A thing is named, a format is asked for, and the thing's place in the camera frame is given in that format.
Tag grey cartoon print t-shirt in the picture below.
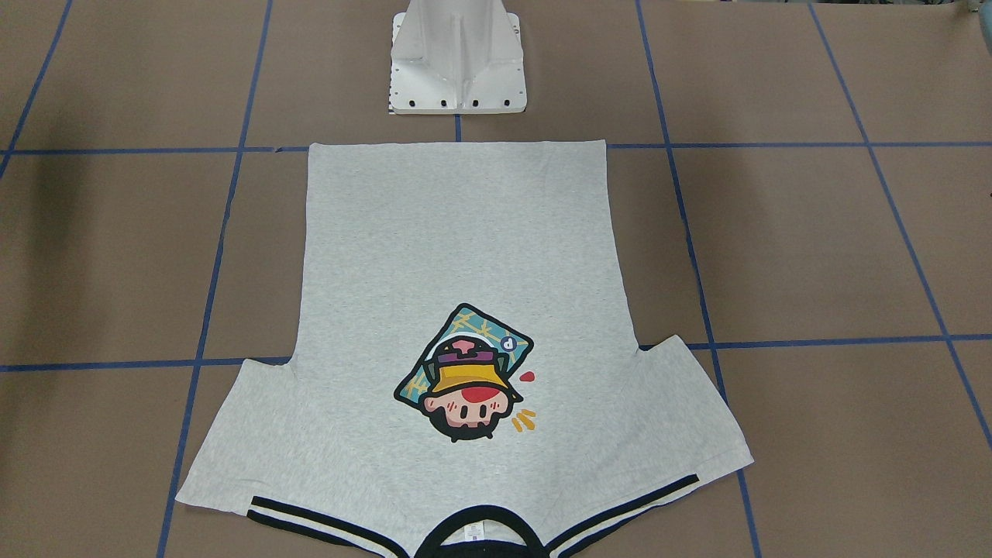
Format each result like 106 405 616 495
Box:
177 141 753 557

